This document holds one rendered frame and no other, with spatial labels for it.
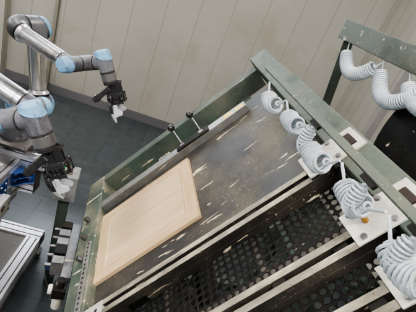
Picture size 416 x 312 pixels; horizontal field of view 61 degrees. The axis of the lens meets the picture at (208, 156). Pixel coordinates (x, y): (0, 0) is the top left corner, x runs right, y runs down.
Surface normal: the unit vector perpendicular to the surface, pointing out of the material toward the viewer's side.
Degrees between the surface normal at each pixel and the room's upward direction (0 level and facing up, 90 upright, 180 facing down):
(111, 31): 90
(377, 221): 55
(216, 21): 90
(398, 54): 90
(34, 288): 0
